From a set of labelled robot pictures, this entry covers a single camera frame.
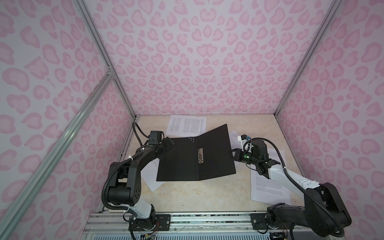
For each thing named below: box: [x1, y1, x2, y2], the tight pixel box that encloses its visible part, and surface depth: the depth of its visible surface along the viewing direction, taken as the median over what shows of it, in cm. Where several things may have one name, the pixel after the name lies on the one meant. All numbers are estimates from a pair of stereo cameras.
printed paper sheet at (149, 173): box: [140, 157, 165, 192], surface depth 90 cm
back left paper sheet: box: [165, 115, 207, 137], surface depth 116 cm
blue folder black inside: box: [156, 124, 236, 182], surface depth 95 cm
